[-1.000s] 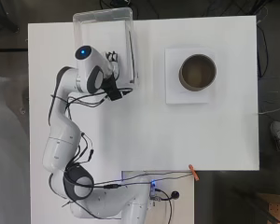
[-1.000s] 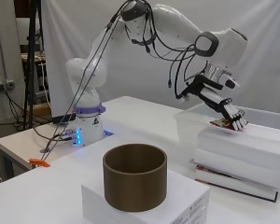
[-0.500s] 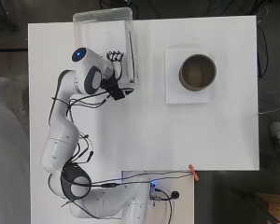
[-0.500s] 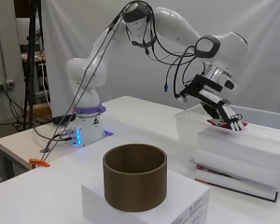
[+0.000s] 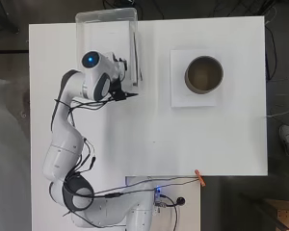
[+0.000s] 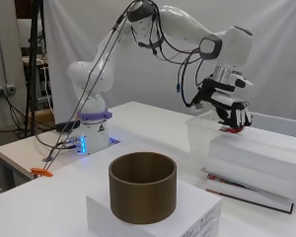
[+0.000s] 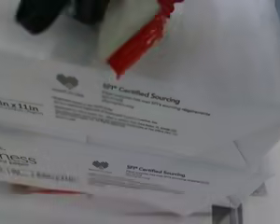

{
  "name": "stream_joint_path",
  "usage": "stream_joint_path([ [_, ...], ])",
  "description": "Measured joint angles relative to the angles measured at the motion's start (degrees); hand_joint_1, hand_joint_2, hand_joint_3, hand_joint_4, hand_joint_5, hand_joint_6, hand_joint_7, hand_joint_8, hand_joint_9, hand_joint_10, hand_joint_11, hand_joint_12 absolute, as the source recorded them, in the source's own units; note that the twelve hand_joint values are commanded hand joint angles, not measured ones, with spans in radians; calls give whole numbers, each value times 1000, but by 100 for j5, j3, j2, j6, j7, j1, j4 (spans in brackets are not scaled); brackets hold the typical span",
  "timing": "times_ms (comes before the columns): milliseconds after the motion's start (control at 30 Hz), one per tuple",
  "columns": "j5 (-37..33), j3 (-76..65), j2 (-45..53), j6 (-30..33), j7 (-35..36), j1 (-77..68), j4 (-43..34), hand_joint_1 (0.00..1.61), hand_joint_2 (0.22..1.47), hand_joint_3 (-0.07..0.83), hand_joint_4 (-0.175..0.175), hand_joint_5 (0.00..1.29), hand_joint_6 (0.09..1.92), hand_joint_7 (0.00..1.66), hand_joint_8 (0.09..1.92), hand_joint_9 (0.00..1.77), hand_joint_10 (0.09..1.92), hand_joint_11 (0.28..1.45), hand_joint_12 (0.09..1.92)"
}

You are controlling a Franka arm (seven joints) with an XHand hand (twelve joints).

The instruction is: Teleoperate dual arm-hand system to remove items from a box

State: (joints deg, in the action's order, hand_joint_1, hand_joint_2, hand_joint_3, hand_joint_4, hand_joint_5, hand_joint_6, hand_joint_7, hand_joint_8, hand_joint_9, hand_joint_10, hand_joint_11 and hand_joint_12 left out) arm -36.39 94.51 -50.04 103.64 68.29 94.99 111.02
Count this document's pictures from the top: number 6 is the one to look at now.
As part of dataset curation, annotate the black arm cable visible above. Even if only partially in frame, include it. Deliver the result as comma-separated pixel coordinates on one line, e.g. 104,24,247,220
129,1,206,109

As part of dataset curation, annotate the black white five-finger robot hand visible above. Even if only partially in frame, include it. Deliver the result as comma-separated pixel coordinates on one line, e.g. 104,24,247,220
190,78,254,132

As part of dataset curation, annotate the black tripod stand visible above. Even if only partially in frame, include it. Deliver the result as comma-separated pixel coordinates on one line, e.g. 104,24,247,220
24,0,47,137

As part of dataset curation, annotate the orange clamp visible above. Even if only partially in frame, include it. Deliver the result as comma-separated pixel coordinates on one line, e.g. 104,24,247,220
30,167,54,178

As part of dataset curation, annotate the black power adapter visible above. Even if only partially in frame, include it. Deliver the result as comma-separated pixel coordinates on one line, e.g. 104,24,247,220
55,119,82,133

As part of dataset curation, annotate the white hanging sheet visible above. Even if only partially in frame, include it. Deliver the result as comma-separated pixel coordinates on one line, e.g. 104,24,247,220
43,0,296,122

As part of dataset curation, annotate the clear plastic box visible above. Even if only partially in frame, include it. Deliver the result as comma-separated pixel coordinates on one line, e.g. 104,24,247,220
184,110,296,172

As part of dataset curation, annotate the book with coloured cover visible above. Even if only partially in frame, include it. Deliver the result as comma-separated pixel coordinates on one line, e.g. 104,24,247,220
200,168,296,215

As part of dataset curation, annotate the thin dark cable bundle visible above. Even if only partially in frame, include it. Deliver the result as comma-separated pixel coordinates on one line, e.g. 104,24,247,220
42,0,142,172

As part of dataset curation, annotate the red white snack packet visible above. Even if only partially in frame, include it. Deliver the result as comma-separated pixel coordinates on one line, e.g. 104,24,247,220
219,125,245,134

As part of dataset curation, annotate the brown round tub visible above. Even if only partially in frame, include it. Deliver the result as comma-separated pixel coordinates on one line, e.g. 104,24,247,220
108,151,178,225

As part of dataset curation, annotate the brown cardboard box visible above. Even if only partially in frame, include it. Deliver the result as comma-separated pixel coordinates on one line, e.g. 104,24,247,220
34,109,55,125

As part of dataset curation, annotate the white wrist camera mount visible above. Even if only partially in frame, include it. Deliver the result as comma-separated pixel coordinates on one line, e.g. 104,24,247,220
231,73,255,90

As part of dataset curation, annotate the white flat box stand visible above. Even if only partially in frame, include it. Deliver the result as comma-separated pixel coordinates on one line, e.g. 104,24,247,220
85,179,223,237

